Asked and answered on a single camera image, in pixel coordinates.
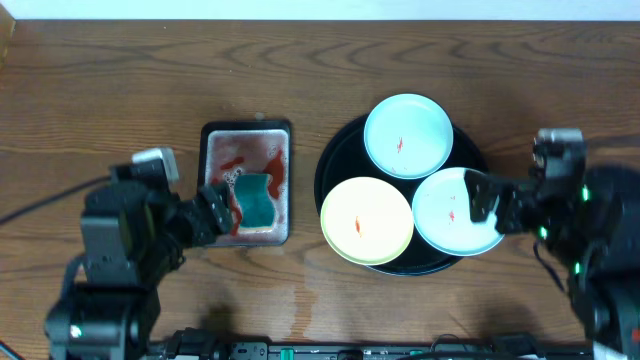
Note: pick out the light blue top plate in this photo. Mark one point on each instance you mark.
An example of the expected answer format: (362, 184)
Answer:
(408, 136)

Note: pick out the yellow plate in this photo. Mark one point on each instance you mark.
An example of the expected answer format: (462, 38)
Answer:
(366, 221)

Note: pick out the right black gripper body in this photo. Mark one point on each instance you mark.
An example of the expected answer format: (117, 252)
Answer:
(523, 205)

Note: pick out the black round tray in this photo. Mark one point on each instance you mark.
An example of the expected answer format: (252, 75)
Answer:
(346, 157)

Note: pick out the black rectangular sponge tray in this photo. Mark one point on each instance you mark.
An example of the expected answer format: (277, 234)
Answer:
(229, 149)

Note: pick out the green yellow sponge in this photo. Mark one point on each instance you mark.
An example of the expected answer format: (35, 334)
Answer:
(256, 207)

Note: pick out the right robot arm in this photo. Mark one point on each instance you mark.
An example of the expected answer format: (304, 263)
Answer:
(589, 222)

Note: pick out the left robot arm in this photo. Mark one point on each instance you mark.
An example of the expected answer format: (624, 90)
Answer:
(134, 235)

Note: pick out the light blue plate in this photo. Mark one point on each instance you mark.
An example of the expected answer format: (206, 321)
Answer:
(408, 136)
(441, 213)

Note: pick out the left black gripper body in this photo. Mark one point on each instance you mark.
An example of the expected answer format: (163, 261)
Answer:
(199, 233)

